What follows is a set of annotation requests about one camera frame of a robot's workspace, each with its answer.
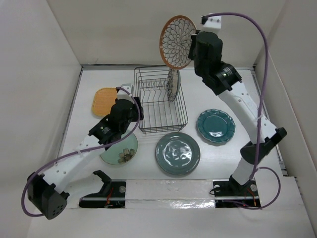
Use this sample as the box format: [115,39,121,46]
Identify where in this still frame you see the orange rimmed petal plate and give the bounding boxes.
[159,15,197,70]

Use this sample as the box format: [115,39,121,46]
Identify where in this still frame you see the orange woven plate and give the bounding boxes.
[92,88,117,117]

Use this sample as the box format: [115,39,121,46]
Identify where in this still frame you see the light green flower plate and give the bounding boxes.
[100,133,138,165]

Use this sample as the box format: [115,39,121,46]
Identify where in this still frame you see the blue floral white plate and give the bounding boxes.
[166,69,181,102]

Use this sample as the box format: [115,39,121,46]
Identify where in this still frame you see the grey-blue round plate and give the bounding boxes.
[155,132,201,176]

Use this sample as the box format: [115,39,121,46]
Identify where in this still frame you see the teal scalloped plate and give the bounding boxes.
[196,109,236,144]

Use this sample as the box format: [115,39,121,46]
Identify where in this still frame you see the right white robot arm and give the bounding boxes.
[188,31,287,195]

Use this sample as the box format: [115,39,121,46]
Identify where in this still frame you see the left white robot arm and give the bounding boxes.
[21,96,144,220]

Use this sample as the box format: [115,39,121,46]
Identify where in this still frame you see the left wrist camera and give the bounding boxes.
[116,84,134,100]

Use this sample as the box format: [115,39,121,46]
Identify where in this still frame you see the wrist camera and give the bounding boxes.
[201,15,221,34]
[116,84,134,100]

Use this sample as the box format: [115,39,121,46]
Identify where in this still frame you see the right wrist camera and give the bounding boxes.
[201,15,221,34]

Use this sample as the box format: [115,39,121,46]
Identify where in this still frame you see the wire dish rack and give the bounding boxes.
[134,65,188,134]

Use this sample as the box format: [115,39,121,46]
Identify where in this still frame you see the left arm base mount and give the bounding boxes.
[79,170,126,209]

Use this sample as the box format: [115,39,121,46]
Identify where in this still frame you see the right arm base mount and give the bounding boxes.
[209,179,261,208]

